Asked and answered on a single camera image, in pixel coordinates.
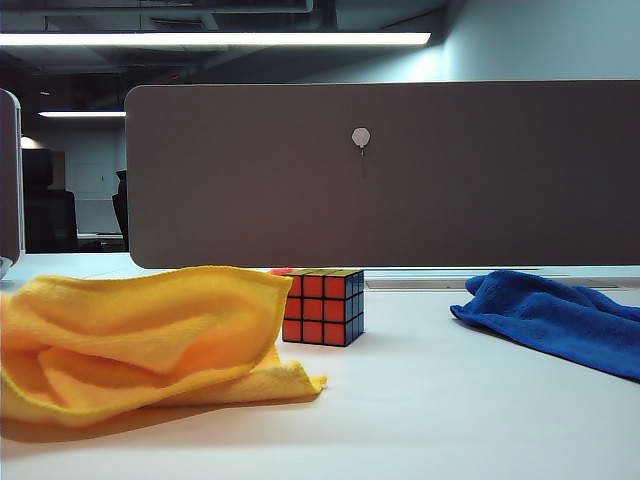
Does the yellow microfiber rag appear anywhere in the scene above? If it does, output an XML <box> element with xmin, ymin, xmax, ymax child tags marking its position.
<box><xmin>0</xmin><ymin>265</ymin><xmax>329</xmax><ymax>430</ymax></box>

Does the Rubik's cube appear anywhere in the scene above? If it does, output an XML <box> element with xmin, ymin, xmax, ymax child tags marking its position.
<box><xmin>281</xmin><ymin>268</ymin><xmax>366</xmax><ymax>347</ymax></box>

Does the blue microfiber rag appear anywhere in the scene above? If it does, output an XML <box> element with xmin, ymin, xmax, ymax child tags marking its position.
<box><xmin>449</xmin><ymin>269</ymin><xmax>640</xmax><ymax>384</ymax></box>

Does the grey desk divider panel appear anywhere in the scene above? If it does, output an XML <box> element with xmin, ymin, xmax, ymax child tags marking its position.
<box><xmin>123</xmin><ymin>80</ymin><xmax>640</xmax><ymax>270</ymax></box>

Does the black office chair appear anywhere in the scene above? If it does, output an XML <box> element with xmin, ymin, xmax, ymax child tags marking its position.
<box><xmin>111</xmin><ymin>169</ymin><xmax>130</xmax><ymax>252</ymax></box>

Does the long ceiling light strip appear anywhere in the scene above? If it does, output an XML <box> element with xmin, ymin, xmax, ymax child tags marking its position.
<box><xmin>0</xmin><ymin>32</ymin><xmax>432</xmax><ymax>48</ymax></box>

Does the short ceiling light strip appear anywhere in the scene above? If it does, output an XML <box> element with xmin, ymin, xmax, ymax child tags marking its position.
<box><xmin>37</xmin><ymin>110</ymin><xmax>127</xmax><ymax>119</ymax></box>

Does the black cabinet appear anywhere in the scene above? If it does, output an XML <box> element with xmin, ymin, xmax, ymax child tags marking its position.
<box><xmin>22</xmin><ymin>148</ymin><xmax>79</xmax><ymax>254</ymax></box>

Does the grey desk cable slot cover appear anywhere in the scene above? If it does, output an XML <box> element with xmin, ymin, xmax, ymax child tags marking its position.
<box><xmin>364</xmin><ymin>278</ymin><xmax>621</xmax><ymax>291</ymax></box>

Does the white adhesive wall hook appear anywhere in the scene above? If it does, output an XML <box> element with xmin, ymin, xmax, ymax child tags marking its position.
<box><xmin>351</xmin><ymin>127</ymin><xmax>372</xmax><ymax>160</ymax></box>

